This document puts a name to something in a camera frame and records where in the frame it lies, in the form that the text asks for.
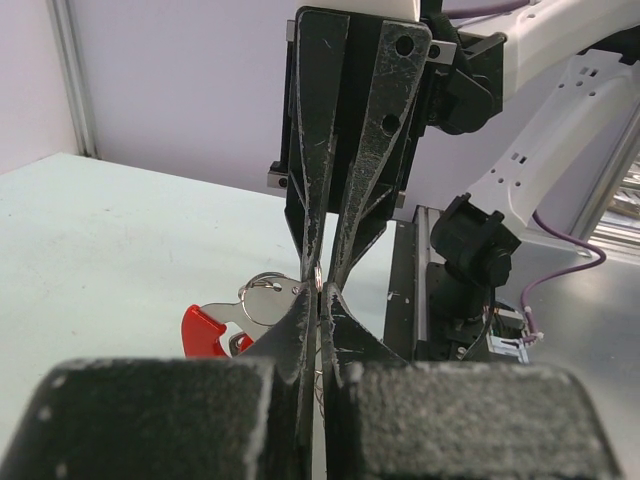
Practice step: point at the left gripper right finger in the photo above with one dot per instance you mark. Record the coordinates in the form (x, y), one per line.
(389, 419)

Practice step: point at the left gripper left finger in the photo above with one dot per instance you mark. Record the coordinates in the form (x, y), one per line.
(247, 417)

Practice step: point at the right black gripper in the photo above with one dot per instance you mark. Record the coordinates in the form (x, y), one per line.
(361, 91)

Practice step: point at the red handled keyring holder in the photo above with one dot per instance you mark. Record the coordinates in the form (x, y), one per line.
(228, 329)

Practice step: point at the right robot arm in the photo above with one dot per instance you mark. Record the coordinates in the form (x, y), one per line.
(532, 81)

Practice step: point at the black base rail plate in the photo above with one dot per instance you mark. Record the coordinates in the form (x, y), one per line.
(432, 315)

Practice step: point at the left aluminium frame post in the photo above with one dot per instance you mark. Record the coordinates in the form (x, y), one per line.
(66, 36)

